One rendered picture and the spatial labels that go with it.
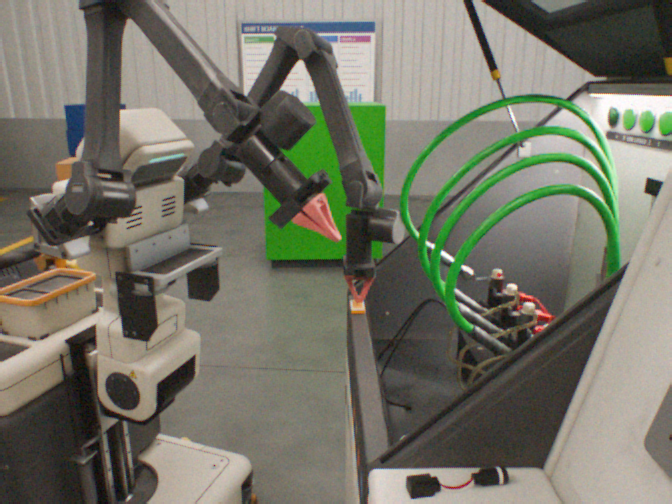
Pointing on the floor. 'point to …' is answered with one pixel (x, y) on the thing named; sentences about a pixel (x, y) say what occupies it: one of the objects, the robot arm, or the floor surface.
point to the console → (623, 384)
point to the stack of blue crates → (75, 113)
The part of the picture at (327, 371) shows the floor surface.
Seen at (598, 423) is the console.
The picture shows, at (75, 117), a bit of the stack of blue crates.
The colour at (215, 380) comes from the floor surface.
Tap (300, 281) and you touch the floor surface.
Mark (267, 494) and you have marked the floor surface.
